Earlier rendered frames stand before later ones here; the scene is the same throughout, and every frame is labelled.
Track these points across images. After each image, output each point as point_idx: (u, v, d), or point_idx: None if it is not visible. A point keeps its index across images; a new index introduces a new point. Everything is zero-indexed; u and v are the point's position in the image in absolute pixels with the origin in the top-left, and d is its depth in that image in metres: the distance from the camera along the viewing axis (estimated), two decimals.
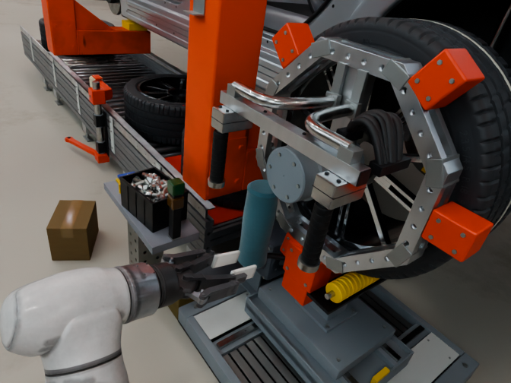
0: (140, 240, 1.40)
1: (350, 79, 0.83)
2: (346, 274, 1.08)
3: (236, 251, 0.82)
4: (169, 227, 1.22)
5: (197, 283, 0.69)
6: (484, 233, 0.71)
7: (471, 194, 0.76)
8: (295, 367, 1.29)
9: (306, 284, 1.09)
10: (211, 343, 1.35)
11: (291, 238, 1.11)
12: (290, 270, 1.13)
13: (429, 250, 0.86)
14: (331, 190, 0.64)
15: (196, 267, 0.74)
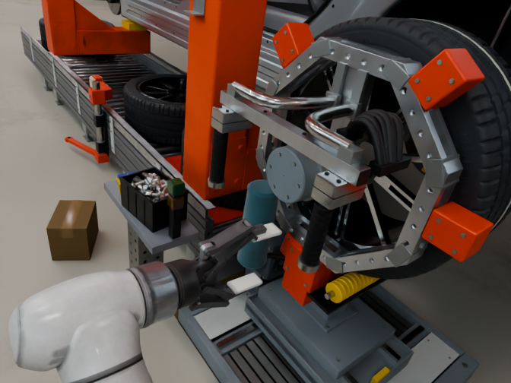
0: (140, 240, 1.40)
1: (350, 79, 0.83)
2: (346, 274, 1.08)
3: (250, 273, 0.78)
4: (169, 227, 1.22)
5: (210, 258, 0.65)
6: (484, 233, 0.71)
7: (471, 194, 0.76)
8: (295, 367, 1.29)
9: (306, 284, 1.09)
10: (211, 343, 1.35)
11: (291, 238, 1.11)
12: (290, 270, 1.13)
13: (429, 250, 0.86)
14: (331, 190, 0.64)
15: (215, 283, 0.69)
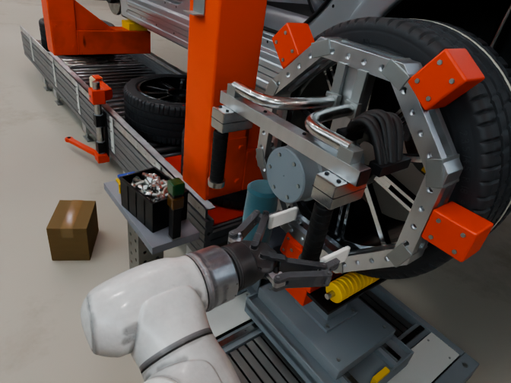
0: (140, 240, 1.40)
1: (350, 79, 0.83)
2: (346, 274, 1.08)
3: (340, 260, 0.68)
4: (169, 227, 1.22)
5: None
6: (484, 233, 0.71)
7: (471, 194, 0.76)
8: (295, 367, 1.29)
9: None
10: None
11: (291, 238, 1.11)
12: None
13: (429, 250, 0.86)
14: (331, 190, 0.64)
15: (291, 265, 0.64)
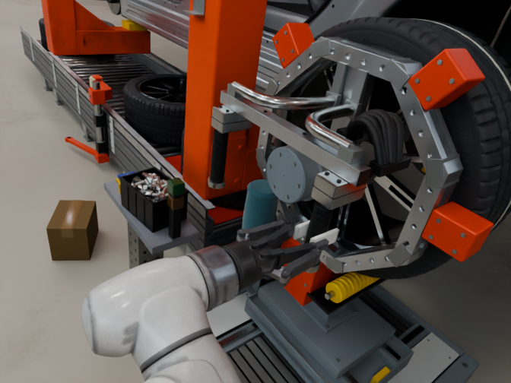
0: (140, 240, 1.40)
1: (350, 79, 0.83)
2: (346, 274, 1.08)
3: (329, 242, 0.73)
4: (169, 227, 1.22)
5: None
6: (484, 233, 0.72)
7: (471, 194, 0.76)
8: (296, 367, 1.29)
9: (306, 284, 1.09)
10: None
11: (291, 238, 1.11)
12: None
13: (429, 250, 0.86)
14: (331, 190, 0.64)
15: (285, 254, 0.66)
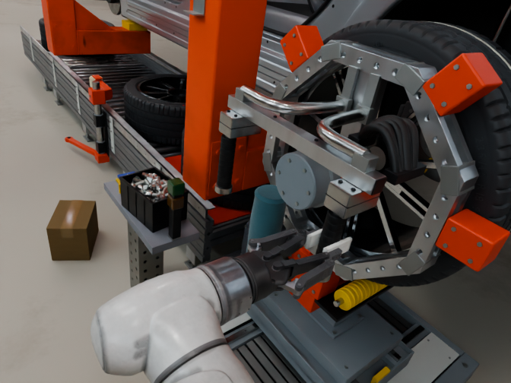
0: (140, 240, 1.40)
1: (362, 83, 0.81)
2: (354, 281, 1.06)
3: (342, 251, 0.71)
4: (169, 227, 1.22)
5: None
6: (500, 242, 0.70)
7: (486, 202, 0.75)
8: (296, 367, 1.29)
9: (313, 291, 1.07)
10: None
11: None
12: (298, 276, 1.12)
13: (442, 257, 0.85)
14: (346, 199, 0.63)
15: (298, 265, 0.64)
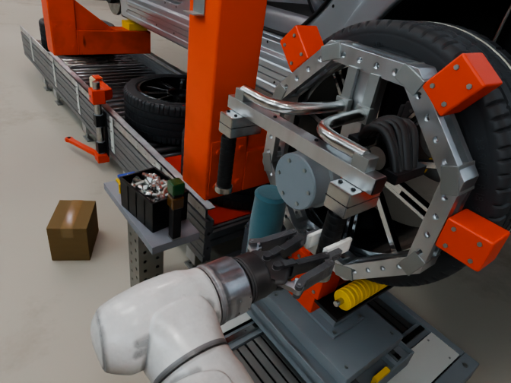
0: (140, 240, 1.40)
1: (362, 83, 0.81)
2: (354, 281, 1.06)
3: (342, 251, 0.71)
4: (169, 227, 1.22)
5: None
6: (500, 242, 0.70)
7: (486, 202, 0.75)
8: (296, 367, 1.29)
9: (313, 291, 1.07)
10: None
11: None
12: (298, 276, 1.12)
13: (442, 257, 0.85)
14: (346, 199, 0.63)
15: (298, 265, 0.64)
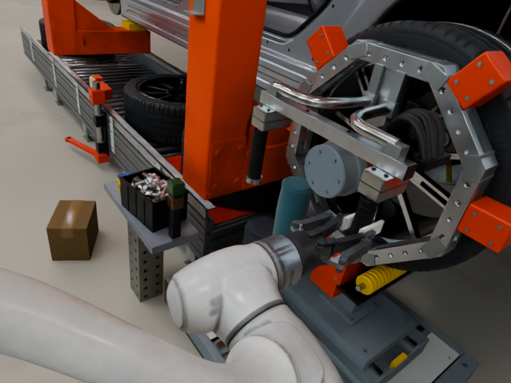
0: (140, 240, 1.40)
1: (387, 80, 0.88)
2: (375, 267, 1.12)
3: (375, 232, 0.77)
4: (169, 227, 1.22)
5: None
6: None
7: (504, 189, 0.81)
8: None
9: (336, 277, 1.13)
10: (211, 343, 1.35)
11: None
12: None
13: (461, 242, 0.91)
14: (380, 185, 0.69)
15: (338, 244, 0.71)
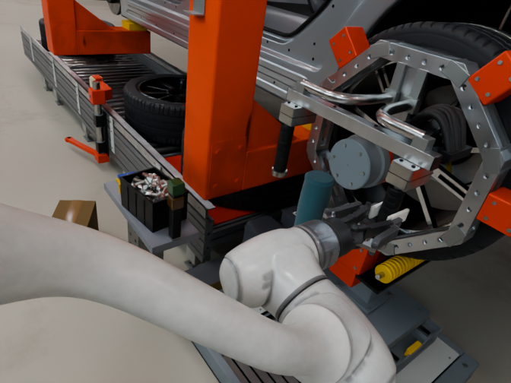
0: (140, 240, 1.40)
1: (409, 77, 0.93)
2: (393, 257, 1.17)
3: None
4: (169, 227, 1.22)
5: None
6: None
7: None
8: None
9: (355, 267, 1.18)
10: None
11: None
12: None
13: (478, 232, 0.96)
14: (407, 174, 0.74)
15: (368, 230, 0.76)
